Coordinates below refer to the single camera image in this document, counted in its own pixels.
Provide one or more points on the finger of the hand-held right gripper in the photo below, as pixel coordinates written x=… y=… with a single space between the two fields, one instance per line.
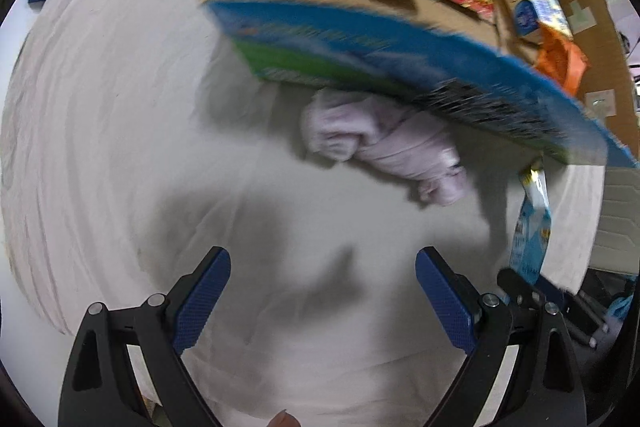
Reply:
x=517 y=286

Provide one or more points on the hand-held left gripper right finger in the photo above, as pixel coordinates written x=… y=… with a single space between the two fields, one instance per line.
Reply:
x=445 y=302

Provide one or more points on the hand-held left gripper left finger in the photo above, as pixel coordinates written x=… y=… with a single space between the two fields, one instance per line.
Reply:
x=202 y=297

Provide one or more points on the light blue snack packet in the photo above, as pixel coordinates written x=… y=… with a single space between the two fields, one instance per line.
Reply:
x=532 y=237

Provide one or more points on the lavender fleece cloth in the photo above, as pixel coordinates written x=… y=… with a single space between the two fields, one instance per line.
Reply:
x=390 y=142

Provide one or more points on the cardboard box with blue print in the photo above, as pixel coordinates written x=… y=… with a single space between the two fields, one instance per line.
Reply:
x=350 y=42

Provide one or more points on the person's left hand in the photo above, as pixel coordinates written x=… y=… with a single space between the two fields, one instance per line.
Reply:
x=283 y=420

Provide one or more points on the teal cloth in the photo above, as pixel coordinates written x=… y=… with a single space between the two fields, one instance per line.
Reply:
x=619 y=308

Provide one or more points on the grey white panel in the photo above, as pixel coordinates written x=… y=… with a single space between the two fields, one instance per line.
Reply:
x=620 y=217

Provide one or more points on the orange snack packet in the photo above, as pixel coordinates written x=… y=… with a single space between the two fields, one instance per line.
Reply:
x=562 y=59

